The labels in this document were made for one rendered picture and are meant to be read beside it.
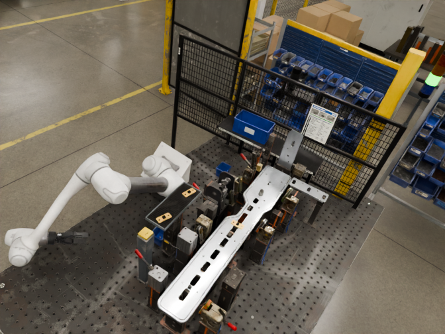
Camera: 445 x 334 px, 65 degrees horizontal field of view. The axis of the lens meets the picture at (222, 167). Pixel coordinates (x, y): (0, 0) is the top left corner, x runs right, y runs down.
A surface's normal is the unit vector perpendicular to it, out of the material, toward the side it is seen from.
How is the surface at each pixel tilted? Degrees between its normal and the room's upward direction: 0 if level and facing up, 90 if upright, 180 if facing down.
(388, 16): 90
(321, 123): 90
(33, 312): 0
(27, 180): 0
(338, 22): 90
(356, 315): 0
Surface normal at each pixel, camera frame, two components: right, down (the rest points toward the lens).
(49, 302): 0.15, -0.73
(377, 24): -0.61, 0.46
